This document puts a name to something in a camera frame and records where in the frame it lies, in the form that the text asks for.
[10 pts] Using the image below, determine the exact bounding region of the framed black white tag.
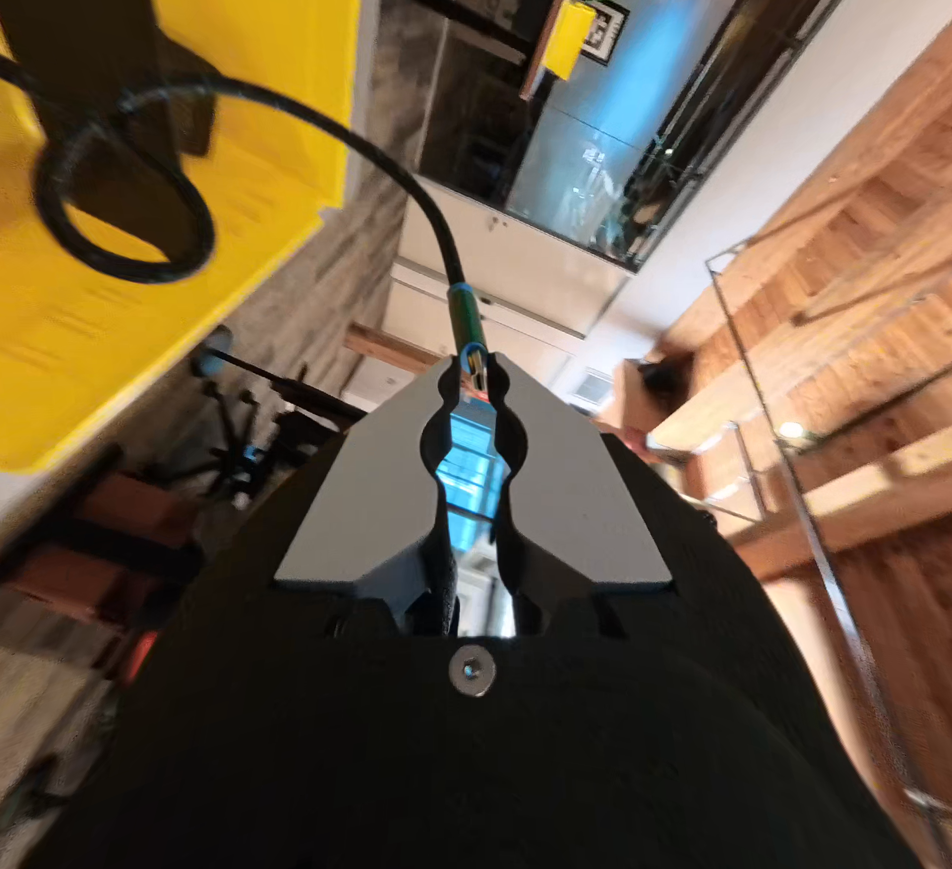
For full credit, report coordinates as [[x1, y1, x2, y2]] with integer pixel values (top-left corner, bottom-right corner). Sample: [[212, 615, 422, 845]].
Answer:
[[580, 0, 630, 66]]

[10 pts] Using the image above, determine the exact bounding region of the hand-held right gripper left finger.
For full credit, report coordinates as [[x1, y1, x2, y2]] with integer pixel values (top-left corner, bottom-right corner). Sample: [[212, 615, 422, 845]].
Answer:
[[274, 356, 458, 637]]

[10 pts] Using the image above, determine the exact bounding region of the black hdmi cable green plug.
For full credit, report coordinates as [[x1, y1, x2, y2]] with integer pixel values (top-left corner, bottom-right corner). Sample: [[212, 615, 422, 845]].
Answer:
[[0, 54, 495, 395]]

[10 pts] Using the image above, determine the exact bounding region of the white cabinet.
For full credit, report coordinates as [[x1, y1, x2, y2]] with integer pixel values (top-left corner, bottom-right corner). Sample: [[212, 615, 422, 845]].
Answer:
[[383, 177, 635, 366]]

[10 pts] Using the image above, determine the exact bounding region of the black office chair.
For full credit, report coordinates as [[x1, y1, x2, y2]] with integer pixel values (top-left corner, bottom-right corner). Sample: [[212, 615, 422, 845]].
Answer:
[[186, 324, 365, 507]]

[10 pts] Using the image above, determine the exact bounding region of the yellow plastic bin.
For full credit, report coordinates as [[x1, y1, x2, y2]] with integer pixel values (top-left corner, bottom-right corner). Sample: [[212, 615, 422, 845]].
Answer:
[[543, 0, 596, 82], [0, 0, 370, 476]]

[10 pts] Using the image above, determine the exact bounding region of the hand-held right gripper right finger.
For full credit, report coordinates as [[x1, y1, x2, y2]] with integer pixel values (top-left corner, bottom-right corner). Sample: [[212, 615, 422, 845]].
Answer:
[[489, 354, 678, 635]]

